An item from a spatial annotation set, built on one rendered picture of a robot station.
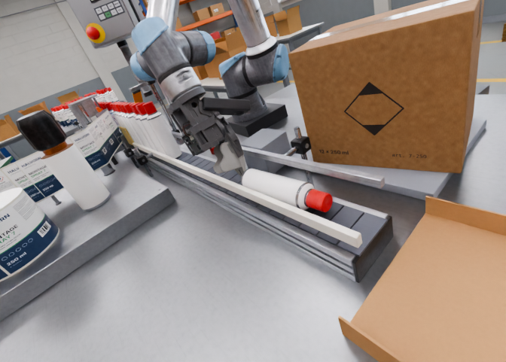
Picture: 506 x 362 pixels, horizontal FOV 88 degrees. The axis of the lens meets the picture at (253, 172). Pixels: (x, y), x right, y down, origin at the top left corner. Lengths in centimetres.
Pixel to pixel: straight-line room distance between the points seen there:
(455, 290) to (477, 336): 6
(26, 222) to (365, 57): 84
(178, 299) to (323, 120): 47
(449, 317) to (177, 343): 37
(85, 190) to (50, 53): 788
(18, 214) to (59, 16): 810
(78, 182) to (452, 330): 86
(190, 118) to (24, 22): 833
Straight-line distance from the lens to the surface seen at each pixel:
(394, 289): 44
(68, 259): 80
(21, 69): 875
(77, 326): 66
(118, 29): 110
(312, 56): 58
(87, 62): 868
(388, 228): 48
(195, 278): 55
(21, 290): 83
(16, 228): 85
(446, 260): 48
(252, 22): 94
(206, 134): 55
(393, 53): 53
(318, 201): 46
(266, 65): 96
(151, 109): 93
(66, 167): 89
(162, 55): 57
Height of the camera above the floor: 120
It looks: 29 degrees down
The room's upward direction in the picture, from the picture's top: 21 degrees counter-clockwise
